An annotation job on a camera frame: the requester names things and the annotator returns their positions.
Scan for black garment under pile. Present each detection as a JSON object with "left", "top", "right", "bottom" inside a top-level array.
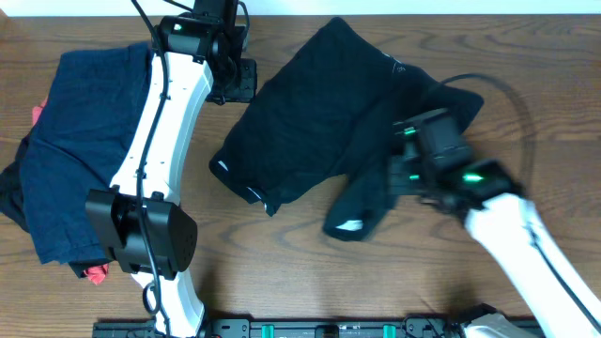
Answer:
[{"left": 0, "top": 135, "right": 95, "bottom": 279}]

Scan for black shorts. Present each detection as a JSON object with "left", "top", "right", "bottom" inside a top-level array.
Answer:
[{"left": 209, "top": 18, "right": 484, "bottom": 241}]

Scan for red garment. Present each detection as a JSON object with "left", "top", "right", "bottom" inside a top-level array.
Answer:
[{"left": 32, "top": 98, "right": 109, "bottom": 285}]

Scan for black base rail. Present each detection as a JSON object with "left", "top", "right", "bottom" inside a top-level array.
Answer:
[{"left": 92, "top": 304, "right": 546, "bottom": 338}]

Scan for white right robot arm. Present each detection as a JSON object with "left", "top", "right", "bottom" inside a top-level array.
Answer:
[{"left": 389, "top": 109, "right": 600, "bottom": 337}]

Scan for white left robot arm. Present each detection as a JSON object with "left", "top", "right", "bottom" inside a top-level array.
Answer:
[{"left": 85, "top": 0, "right": 257, "bottom": 337}]

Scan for navy blue folded garment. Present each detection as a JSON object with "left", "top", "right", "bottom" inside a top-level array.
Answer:
[{"left": 20, "top": 42, "right": 152, "bottom": 264}]

